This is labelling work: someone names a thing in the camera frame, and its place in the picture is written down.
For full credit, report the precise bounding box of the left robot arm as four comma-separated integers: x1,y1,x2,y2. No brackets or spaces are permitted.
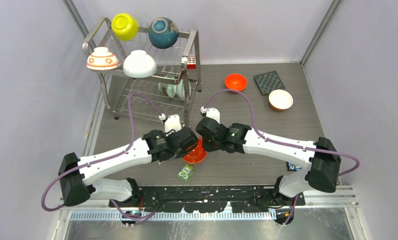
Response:
58,127,199,207

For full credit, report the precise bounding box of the orange plastic bowl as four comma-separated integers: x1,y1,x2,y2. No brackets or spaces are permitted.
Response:
224,73,248,92
182,137,208,164

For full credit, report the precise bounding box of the metal two-tier dish rack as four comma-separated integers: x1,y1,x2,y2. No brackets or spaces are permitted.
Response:
82,17,202,126

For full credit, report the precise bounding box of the dark blue ceramic bowl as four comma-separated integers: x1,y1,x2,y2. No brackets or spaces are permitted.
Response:
148,17,179,49

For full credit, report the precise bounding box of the red white toy block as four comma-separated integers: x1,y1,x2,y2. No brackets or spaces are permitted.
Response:
187,56,197,70

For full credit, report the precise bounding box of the white bowl red pattern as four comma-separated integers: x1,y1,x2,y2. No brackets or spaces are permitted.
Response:
86,47,119,71

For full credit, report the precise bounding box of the blue owl puzzle piece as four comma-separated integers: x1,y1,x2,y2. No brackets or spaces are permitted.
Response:
286,162,302,172

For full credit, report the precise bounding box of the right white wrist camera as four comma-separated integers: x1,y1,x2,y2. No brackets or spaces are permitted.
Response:
200,106,221,124

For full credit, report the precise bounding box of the orange bowl white inside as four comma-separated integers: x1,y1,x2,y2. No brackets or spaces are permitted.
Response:
268,89,294,111

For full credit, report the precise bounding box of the dark grey studded baseplate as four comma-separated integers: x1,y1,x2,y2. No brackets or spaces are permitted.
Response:
253,70,286,96

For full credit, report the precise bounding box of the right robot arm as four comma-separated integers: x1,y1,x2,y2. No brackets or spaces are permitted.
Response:
195,117,342,205

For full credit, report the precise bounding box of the pale green ceramic bowl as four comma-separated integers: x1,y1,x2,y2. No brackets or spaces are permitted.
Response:
158,82,176,99

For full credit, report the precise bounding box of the plain white bowl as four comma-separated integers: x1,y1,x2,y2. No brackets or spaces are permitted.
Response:
123,50,157,79

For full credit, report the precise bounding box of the green owl puzzle piece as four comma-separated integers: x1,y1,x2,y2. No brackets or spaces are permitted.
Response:
177,164,194,182

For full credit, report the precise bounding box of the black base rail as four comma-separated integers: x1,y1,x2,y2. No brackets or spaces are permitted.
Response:
116,185,293,213

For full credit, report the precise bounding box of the yellow bowl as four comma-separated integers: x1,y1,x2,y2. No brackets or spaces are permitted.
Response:
111,13,139,42

